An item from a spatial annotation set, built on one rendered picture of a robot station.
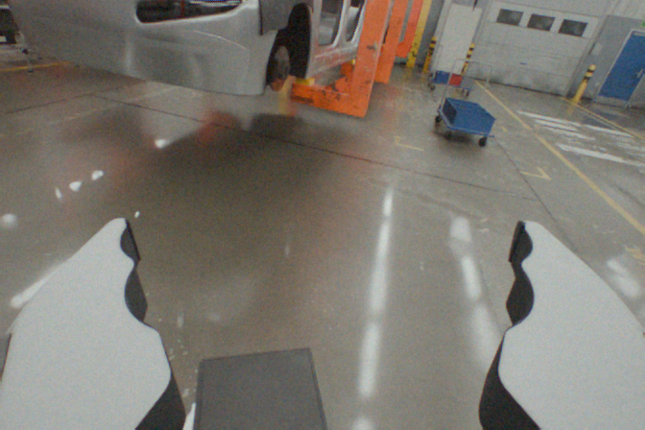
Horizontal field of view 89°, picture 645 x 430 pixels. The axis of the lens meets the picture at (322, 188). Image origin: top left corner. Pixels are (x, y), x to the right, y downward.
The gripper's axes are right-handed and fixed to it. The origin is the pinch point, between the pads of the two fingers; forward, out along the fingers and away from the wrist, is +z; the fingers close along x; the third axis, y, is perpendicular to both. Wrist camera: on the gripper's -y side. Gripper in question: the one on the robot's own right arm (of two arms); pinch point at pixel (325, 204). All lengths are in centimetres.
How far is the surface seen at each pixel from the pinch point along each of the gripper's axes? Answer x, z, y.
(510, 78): 629, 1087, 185
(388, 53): 95, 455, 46
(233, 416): -21, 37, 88
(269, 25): -28, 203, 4
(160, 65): -85, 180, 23
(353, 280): 22, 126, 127
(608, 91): 906, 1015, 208
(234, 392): -22, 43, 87
